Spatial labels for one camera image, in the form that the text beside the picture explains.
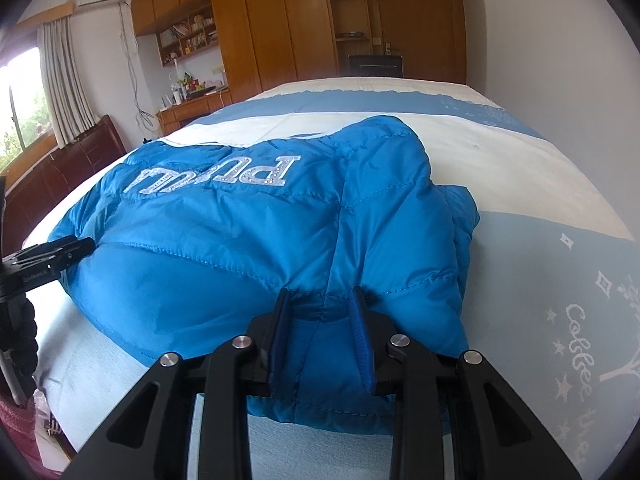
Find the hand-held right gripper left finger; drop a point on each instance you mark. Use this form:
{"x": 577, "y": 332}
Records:
{"x": 278, "y": 350}

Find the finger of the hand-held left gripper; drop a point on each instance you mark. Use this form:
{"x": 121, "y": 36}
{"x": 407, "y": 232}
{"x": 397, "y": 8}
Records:
{"x": 57, "y": 256}

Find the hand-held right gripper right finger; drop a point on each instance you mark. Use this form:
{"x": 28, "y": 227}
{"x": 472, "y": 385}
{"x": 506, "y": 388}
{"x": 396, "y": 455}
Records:
{"x": 361, "y": 345}

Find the blue puffer jacket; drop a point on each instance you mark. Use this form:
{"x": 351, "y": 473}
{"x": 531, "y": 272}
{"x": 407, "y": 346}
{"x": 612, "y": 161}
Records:
{"x": 250, "y": 235}

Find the red cloth item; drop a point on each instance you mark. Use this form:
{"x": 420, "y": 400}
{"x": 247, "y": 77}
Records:
{"x": 17, "y": 422}

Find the dark wooden headboard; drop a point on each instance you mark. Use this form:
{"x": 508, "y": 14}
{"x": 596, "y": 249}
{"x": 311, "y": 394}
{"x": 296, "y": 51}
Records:
{"x": 85, "y": 155}

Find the window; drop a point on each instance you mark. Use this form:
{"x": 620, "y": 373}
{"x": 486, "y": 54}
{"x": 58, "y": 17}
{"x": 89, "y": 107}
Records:
{"x": 22, "y": 110}

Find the beige curtain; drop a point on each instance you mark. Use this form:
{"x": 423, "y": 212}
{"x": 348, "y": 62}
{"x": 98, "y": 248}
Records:
{"x": 67, "y": 85}

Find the bed with light blue blanket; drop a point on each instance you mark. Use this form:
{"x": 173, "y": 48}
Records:
{"x": 525, "y": 260}

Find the white bottle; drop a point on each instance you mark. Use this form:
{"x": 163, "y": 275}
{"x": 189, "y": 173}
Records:
{"x": 176, "y": 95}

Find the wooden desk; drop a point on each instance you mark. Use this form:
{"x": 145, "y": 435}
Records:
{"x": 197, "y": 107}

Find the wooden curtain pelmet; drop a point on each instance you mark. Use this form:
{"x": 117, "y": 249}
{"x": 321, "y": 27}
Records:
{"x": 47, "y": 11}

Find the black chair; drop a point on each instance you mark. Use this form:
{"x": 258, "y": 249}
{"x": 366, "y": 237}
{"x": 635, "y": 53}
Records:
{"x": 375, "y": 66}

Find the wooden wardrobe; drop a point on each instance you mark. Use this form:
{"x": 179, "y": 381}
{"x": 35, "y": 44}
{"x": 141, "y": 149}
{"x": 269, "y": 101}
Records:
{"x": 280, "y": 25}

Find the wooden door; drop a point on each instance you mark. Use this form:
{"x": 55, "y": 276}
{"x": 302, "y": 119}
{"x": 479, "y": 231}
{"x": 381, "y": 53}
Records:
{"x": 425, "y": 15}

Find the cluttered wooden wall shelf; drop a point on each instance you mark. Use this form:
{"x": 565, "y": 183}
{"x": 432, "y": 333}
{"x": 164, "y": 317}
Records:
{"x": 187, "y": 37}

